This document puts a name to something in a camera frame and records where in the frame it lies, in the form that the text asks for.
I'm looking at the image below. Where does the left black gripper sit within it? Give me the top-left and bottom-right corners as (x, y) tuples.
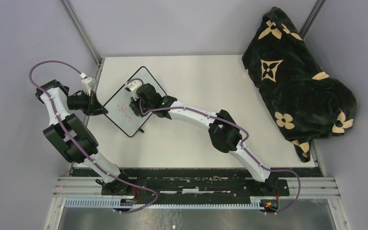
(67, 90), (108, 117)

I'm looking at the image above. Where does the small black-framed whiteboard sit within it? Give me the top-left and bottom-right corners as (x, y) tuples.
(104, 66), (166, 137)

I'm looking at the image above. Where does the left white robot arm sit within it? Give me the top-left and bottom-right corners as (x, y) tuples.
(35, 80), (132, 195)

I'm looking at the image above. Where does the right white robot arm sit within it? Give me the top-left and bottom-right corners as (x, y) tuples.
(125, 80), (278, 195)

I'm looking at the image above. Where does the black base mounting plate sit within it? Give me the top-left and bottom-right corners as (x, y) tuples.
(71, 167), (323, 205)

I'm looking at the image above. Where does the black floral blanket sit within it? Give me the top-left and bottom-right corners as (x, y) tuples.
(241, 7), (357, 162)

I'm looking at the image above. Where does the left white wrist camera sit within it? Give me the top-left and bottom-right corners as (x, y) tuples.
(80, 77), (97, 96)

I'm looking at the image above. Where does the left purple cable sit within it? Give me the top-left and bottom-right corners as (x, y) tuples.
(29, 60), (159, 214)

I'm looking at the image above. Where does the purple cable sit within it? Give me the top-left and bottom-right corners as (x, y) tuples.
(29, 60), (159, 214)
(126, 78), (302, 216)

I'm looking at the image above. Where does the left aluminium corner post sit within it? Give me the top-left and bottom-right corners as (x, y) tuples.
(59, 0), (102, 65)

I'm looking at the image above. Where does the aluminium corner post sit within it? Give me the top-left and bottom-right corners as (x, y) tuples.
(299, 0), (327, 39)
(59, 0), (102, 65)

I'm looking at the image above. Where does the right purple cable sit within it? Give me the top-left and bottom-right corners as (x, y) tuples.
(126, 78), (302, 216)

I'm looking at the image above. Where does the blue-grey cable duct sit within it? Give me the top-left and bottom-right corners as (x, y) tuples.
(64, 198), (264, 210)

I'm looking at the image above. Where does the right aluminium corner post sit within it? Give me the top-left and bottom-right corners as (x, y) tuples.
(299, 0), (327, 39)

